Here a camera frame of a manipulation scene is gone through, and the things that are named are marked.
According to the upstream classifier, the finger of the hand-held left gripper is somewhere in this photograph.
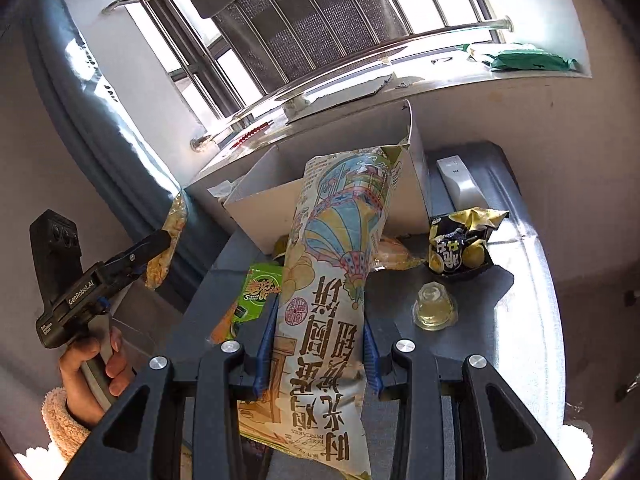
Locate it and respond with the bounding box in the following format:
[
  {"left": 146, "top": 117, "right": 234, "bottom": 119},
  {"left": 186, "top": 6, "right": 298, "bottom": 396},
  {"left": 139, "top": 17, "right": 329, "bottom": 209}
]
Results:
[{"left": 117, "top": 229, "right": 173, "bottom": 281}]

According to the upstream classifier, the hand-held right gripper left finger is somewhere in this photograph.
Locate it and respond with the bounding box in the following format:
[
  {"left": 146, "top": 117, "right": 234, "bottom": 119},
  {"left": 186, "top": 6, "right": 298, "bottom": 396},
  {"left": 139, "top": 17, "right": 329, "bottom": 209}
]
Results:
[{"left": 75, "top": 301, "right": 281, "bottom": 480}]

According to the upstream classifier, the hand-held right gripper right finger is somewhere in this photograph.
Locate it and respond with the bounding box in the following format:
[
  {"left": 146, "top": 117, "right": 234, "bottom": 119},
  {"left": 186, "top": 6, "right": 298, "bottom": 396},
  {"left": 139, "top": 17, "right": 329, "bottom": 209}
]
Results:
[{"left": 362, "top": 315, "right": 581, "bottom": 480}]

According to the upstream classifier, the yellow spicy strip snack packet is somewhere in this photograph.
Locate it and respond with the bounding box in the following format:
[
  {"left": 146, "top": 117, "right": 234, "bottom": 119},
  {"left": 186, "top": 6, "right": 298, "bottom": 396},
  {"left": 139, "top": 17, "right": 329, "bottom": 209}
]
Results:
[{"left": 145, "top": 192, "right": 190, "bottom": 290}]

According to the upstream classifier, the white cardboard box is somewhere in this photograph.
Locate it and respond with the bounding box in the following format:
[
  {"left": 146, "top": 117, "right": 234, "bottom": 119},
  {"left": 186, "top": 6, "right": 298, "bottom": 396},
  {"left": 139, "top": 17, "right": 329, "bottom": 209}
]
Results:
[{"left": 222, "top": 100, "right": 432, "bottom": 256}]

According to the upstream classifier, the large balloon print snack bag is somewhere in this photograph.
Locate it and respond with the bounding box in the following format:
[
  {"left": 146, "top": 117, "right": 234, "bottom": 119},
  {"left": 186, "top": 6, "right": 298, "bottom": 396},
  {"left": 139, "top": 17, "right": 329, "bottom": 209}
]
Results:
[{"left": 237, "top": 144, "right": 412, "bottom": 480}]

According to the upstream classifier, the gold black snack packet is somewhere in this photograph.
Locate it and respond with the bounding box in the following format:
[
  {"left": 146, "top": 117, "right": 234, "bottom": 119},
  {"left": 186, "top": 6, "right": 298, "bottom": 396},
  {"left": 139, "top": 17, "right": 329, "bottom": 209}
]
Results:
[{"left": 427, "top": 207, "right": 511, "bottom": 278}]

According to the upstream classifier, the person's left forearm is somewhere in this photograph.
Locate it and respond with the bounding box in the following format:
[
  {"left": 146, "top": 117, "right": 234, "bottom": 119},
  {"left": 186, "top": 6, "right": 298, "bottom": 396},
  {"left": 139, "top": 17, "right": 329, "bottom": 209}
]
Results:
[{"left": 42, "top": 387, "right": 108, "bottom": 461}]

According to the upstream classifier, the person's left hand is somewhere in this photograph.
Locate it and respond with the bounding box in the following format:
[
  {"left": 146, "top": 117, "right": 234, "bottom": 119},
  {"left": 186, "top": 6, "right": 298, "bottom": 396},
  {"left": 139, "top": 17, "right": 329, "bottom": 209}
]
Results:
[{"left": 59, "top": 327, "right": 136, "bottom": 428}]

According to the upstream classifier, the orange snack packet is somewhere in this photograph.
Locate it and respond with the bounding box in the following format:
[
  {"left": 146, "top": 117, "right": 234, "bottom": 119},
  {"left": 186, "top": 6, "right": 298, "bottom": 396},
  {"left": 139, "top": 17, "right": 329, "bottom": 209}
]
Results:
[{"left": 207, "top": 305, "right": 238, "bottom": 346}]

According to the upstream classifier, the green seaweed snack packet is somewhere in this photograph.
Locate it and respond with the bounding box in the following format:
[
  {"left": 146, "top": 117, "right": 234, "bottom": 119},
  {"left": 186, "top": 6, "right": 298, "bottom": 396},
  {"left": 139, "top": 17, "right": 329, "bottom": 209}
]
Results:
[{"left": 227, "top": 262, "right": 286, "bottom": 341}]

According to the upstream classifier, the clear jelly cup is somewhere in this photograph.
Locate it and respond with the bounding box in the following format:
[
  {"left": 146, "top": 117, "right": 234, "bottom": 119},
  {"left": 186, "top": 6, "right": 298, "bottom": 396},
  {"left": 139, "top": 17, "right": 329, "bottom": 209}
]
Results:
[{"left": 412, "top": 282, "right": 460, "bottom": 331}]

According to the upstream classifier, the tissue pack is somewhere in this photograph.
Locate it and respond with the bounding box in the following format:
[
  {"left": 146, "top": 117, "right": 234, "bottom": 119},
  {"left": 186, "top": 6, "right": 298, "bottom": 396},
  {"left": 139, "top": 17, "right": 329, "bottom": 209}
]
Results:
[{"left": 207, "top": 176, "right": 246, "bottom": 202}]

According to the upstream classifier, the clear pastry packet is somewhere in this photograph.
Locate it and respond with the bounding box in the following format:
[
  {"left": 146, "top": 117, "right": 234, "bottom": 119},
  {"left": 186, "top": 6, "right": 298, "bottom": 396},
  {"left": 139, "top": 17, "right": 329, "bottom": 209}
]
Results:
[{"left": 372, "top": 235, "right": 426, "bottom": 271}]

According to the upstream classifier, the blue grey curtain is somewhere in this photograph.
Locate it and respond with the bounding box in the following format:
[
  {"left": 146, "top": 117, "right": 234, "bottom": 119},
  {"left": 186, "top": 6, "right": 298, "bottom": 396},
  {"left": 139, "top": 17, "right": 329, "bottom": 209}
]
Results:
[{"left": 30, "top": 0, "right": 201, "bottom": 301}]

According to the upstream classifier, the red spiral stick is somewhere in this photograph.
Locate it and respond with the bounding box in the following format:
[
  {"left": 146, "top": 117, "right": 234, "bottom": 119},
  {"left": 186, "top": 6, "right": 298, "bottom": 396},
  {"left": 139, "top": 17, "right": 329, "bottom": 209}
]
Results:
[{"left": 232, "top": 120, "right": 273, "bottom": 147}]

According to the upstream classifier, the white plastic device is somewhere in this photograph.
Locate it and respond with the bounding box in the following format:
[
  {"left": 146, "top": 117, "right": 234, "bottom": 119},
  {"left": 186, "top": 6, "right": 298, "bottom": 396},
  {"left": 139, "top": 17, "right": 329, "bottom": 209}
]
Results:
[{"left": 436, "top": 156, "right": 483, "bottom": 211}]

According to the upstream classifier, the grey cardboard sheet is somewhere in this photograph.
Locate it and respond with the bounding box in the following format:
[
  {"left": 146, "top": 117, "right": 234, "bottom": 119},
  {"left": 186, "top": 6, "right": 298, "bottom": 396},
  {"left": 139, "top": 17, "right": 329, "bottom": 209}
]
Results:
[{"left": 295, "top": 72, "right": 396, "bottom": 111}]

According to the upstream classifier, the hanging grey mesh cloth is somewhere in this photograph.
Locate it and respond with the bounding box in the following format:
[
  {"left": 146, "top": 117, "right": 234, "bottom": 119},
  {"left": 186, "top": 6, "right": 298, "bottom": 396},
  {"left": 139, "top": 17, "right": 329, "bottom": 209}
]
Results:
[{"left": 200, "top": 0, "right": 416, "bottom": 83}]

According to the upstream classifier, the pale green plastic packet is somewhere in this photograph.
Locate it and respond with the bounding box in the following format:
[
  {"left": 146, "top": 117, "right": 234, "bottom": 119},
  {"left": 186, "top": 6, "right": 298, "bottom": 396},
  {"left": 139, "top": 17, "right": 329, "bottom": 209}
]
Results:
[{"left": 467, "top": 42, "right": 506, "bottom": 62}]

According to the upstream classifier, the steel window rail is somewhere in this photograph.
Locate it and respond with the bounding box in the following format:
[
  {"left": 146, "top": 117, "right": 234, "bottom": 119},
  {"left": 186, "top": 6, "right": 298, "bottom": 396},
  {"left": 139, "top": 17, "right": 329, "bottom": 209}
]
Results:
[{"left": 190, "top": 17, "right": 513, "bottom": 153}]

